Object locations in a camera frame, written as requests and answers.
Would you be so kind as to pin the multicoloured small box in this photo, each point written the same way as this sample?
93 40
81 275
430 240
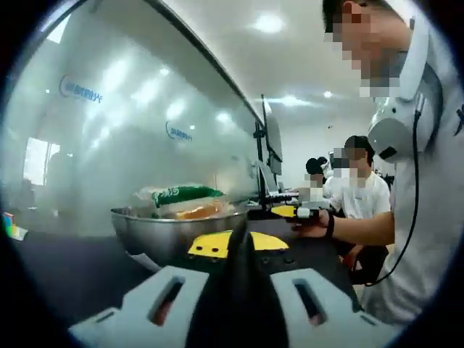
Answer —
14 226

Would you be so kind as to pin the person's right hand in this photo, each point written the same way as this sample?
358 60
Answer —
313 229

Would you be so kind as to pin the dark keyboard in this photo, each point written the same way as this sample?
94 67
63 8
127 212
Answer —
284 195

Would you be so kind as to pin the white paper sheet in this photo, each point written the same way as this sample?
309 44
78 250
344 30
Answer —
143 259

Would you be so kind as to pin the person's upper body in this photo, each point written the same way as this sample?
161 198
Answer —
431 224

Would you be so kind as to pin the white grey worn device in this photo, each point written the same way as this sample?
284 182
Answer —
386 134

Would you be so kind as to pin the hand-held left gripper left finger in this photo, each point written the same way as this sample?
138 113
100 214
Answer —
145 308

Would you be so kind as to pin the steel bowl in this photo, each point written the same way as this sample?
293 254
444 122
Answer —
163 235

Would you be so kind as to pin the bagged bread green label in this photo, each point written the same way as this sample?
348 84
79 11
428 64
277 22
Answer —
181 194

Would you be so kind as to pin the dark glass partition frame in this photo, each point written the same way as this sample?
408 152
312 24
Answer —
217 69

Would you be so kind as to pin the black monitor stand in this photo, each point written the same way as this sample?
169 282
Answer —
260 163

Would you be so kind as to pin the ceiling light panel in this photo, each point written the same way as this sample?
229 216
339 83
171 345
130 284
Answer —
268 22

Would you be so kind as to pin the grey monitor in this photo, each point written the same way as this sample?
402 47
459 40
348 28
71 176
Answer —
275 137
266 177

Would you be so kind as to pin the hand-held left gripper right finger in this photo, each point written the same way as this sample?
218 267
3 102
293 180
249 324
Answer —
326 308

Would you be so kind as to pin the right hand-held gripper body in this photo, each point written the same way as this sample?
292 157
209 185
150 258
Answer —
310 213

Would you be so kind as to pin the black table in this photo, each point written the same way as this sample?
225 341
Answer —
72 272

